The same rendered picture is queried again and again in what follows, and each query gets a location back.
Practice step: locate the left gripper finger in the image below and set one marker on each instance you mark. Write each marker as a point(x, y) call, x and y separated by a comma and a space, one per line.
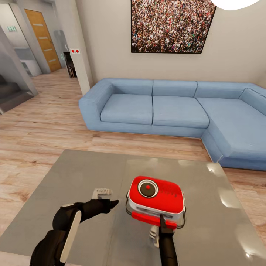
point(113, 203)

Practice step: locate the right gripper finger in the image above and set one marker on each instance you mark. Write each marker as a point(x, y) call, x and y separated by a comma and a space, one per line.
point(162, 222)

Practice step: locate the radio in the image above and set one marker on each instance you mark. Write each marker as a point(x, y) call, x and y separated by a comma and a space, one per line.
point(156, 197)

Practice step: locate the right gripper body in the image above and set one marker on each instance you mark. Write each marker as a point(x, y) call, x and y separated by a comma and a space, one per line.
point(166, 245)

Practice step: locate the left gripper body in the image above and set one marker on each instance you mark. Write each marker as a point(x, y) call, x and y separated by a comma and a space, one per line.
point(100, 206)

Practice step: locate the door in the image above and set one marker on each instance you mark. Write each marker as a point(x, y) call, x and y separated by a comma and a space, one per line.
point(43, 37)

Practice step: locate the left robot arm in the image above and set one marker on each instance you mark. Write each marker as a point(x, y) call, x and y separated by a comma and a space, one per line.
point(54, 249)

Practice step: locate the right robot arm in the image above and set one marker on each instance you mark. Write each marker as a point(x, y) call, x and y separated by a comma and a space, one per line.
point(164, 243)

